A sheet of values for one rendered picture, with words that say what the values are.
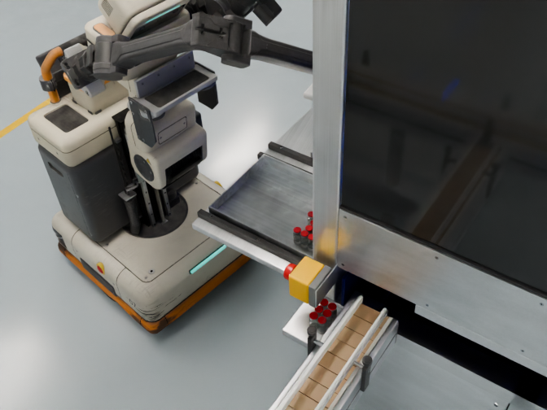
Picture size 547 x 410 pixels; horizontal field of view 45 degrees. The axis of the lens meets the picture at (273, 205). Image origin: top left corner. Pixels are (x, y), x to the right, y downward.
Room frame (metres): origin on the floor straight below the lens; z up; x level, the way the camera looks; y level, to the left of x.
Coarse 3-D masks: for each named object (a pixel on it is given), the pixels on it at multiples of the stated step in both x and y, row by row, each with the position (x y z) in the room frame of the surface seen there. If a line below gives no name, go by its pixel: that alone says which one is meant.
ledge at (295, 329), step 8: (304, 304) 0.95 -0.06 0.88; (296, 312) 0.93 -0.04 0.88; (304, 312) 0.93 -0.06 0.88; (296, 320) 0.91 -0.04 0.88; (304, 320) 0.91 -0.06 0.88; (288, 328) 0.89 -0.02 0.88; (296, 328) 0.88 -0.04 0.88; (304, 328) 0.88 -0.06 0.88; (328, 328) 0.88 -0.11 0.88; (288, 336) 0.87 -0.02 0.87; (296, 336) 0.86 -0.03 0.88; (304, 336) 0.86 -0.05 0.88; (320, 336) 0.86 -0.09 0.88; (304, 344) 0.84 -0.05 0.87
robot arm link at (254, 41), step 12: (252, 36) 1.37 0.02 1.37; (252, 48) 1.35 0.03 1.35; (264, 48) 1.37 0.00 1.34; (276, 48) 1.39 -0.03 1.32; (288, 48) 1.40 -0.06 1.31; (300, 48) 1.43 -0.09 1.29; (228, 60) 1.32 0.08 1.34; (240, 60) 1.32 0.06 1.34; (264, 60) 1.39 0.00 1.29; (276, 60) 1.38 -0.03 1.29; (288, 60) 1.39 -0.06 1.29; (300, 60) 1.40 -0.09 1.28; (312, 60) 1.42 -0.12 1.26; (312, 72) 1.43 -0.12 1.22
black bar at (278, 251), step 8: (200, 216) 1.26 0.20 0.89; (208, 216) 1.25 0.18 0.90; (216, 216) 1.24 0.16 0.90; (216, 224) 1.23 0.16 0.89; (224, 224) 1.22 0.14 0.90; (232, 224) 1.21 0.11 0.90; (232, 232) 1.19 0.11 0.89; (240, 232) 1.18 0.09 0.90; (248, 232) 1.18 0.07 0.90; (248, 240) 1.16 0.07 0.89; (256, 240) 1.15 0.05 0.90; (264, 240) 1.15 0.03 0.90; (264, 248) 1.13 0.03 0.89; (272, 248) 1.12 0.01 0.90; (280, 248) 1.12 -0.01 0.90; (280, 256) 1.10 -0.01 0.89; (288, 256) 1.09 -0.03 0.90; (296, 256) 1.09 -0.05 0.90; (296, 264) 1.07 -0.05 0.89
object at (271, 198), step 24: (264, 168) 1.45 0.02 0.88; (288, 168) 1.42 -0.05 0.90; (240, 192) 1.35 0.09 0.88; (264, 192) 1.35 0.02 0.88; (288, 192) 1.34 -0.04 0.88; (312, 192) 1.33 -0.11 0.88; (240, 216) 1.26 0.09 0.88; (264, 216) 1.25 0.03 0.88; (288, 216) 1.24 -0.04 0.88; (288, 240) 1.16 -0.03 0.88
